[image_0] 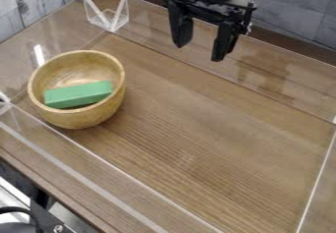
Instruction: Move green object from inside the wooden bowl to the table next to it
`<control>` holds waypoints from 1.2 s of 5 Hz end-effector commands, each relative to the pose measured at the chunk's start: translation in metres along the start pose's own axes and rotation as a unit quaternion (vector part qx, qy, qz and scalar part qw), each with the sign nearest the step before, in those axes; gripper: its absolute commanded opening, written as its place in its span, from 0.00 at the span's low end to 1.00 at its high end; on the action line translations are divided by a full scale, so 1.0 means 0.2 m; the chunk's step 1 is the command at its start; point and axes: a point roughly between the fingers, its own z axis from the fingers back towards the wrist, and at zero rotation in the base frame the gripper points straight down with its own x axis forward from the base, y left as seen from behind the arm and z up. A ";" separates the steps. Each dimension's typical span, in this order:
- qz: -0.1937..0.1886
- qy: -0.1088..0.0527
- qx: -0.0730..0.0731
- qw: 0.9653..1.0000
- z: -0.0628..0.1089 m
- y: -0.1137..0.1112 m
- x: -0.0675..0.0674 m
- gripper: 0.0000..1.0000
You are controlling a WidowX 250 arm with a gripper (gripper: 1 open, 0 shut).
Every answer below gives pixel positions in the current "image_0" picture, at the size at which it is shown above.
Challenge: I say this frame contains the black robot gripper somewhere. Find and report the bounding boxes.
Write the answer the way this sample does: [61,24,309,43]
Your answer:
[167,0,258,62]

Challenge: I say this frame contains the green rectangular block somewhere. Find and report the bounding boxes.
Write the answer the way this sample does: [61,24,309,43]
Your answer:
[43,81,115,109]

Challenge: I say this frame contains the wooden bowl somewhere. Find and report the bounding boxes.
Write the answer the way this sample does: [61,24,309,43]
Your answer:
[29,50,127,130]

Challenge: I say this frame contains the clear acrylic corner bracket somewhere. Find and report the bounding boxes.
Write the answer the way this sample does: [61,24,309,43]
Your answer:
[83,0,130,32]

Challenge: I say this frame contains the clear acrylic enclosure walls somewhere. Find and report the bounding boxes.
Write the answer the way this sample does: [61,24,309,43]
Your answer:
[0,0,336,233]

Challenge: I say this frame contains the black metal table bracket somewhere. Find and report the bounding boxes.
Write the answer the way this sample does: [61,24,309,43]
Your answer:
[31,201,77,233]

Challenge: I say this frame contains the black cable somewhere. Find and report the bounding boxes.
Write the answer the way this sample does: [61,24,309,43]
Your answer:
[0,205,43,233]

